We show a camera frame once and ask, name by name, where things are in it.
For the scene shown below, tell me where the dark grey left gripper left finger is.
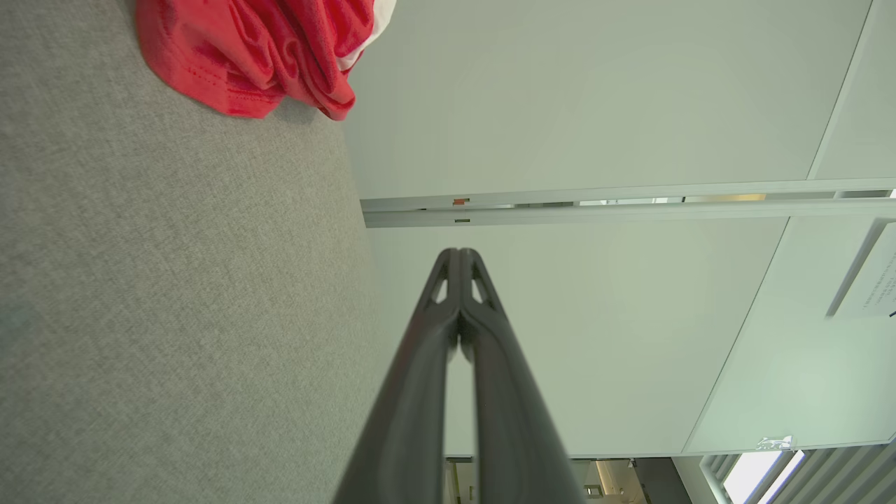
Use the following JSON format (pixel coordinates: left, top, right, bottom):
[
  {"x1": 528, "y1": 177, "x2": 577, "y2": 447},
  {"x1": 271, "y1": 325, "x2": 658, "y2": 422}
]
[{"x1": 335, "y1": 248, "x2": 461, "y2": 504}]

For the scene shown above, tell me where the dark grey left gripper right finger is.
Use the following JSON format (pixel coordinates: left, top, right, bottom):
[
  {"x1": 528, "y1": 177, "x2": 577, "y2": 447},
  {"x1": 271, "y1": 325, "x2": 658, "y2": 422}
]
[{"x1": 460, "y1": 248, "x2": 585, "y2": 504}]

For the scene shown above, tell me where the red garment with white trim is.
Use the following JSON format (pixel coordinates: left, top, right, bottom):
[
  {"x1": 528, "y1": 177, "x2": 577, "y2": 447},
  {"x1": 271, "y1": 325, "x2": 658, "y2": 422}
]
[{"x1": 135, "y1": 0, "x2": 398, "y2": 121}]

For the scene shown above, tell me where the grey fabric sofa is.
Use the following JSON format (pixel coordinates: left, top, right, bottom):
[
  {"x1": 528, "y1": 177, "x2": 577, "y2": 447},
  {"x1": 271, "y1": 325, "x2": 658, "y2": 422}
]
[{"x1": 0, "y1": 0, "x2": 393, "y2": 504}]

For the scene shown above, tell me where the grey slatted blind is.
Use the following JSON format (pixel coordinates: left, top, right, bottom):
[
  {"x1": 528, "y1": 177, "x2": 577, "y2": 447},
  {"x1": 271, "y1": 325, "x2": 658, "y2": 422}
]
[{"x1": 700, "y1": 437, "x2": 896, "y2": 504}]

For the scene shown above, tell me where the white paper notice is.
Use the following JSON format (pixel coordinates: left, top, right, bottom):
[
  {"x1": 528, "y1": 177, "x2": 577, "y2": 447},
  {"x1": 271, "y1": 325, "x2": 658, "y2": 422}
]
[{"x1": 826, "y1": 223, "x2": 896, "y2": 319}]

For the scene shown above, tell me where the grey aluminium partition rail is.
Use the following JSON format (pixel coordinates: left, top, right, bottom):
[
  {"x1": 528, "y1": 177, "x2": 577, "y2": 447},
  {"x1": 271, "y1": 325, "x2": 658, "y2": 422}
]
[{"x1": 360, "y1": 178, "x2": 896, "y2": 229}]

